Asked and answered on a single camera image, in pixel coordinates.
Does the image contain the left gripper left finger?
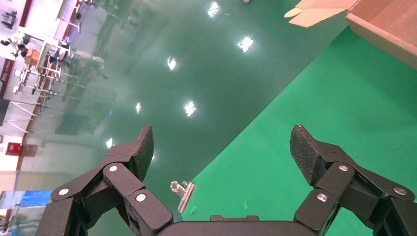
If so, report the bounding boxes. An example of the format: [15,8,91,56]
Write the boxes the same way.
[35,126,174,236]

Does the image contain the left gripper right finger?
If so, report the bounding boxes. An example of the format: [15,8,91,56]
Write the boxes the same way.
[290,124,417,236]

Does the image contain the open brown cardboard box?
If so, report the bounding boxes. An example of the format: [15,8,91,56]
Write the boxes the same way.
[284,0,417,71]

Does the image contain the silver metal binder clip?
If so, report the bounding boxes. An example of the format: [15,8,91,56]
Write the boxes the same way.
[170,180,196,214]

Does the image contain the green table cloth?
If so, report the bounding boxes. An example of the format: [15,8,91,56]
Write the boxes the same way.
[181,26,417,236]

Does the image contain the white workbench frames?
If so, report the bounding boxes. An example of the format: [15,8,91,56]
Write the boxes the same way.
[13,32,86,102]

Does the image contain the distant brown carton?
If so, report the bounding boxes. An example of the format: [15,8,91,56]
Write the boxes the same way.
[25,48,41,66]

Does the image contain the red wall cabinet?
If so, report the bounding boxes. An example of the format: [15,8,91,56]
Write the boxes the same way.
[5,142,24,157]

